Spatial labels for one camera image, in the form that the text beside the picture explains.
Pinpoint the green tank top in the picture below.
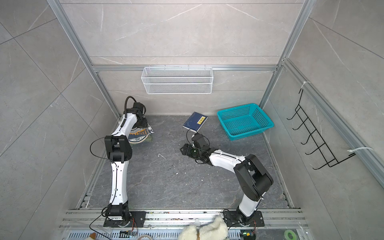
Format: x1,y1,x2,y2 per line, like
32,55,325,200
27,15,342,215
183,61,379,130
128,125,154,144

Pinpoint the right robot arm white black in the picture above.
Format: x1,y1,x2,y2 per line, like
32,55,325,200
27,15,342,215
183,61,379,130
180,133,274,228

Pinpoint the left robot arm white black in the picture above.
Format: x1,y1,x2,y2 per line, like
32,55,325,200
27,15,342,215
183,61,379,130
102,96,148,228

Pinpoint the navy blue book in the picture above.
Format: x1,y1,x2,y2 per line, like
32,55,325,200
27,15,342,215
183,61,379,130
183,112,208,133

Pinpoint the teal plastic basket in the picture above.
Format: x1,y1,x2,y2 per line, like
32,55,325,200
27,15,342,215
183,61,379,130
217,104,274,141

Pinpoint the white fluffy plush toy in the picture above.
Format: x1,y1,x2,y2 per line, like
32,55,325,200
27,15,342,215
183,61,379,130
178,217,229,240

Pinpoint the green tape roll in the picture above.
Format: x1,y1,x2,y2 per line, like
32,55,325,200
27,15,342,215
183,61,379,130
284,230,297,240

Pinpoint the white wire mesh shelf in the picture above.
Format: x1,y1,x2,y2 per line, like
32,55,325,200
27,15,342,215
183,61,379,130
141,67,214,95

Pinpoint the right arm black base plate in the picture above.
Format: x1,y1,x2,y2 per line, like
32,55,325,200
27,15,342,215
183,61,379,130
223,210,265,228

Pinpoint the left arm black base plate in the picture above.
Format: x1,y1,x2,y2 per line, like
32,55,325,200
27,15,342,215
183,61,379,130
103,211,147,228

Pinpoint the aluminium mounting rail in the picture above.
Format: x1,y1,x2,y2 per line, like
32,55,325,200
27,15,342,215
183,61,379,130
58,209,313,240

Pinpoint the black wire hook rack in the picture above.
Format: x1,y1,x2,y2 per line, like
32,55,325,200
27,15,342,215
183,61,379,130
287,89,356,170

